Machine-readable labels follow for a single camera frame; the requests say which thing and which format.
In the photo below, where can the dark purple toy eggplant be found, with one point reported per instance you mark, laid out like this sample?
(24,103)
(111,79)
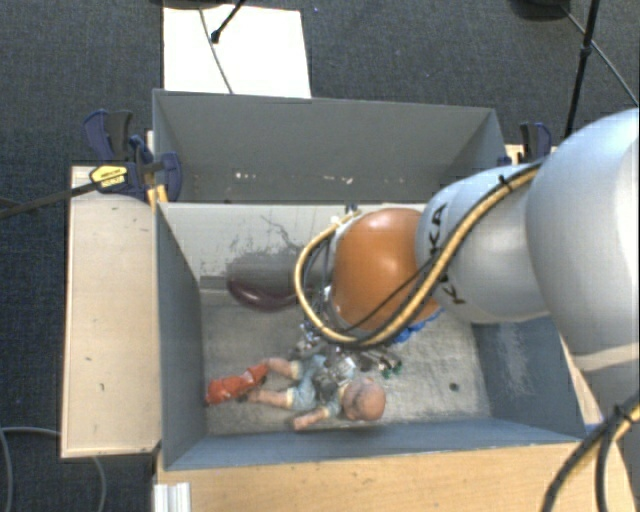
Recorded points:
(260,299)

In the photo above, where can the pale wood board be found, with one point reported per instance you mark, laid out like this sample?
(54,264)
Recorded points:
(110,310)

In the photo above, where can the baby doll in blue clothes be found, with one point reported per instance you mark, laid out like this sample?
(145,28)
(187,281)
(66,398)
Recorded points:
(365,400)

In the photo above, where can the grey metal bin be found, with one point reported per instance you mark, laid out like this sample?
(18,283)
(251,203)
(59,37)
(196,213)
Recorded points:
(310,150)

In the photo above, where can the blue object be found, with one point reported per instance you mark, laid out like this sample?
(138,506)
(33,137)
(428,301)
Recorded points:
(415,330)

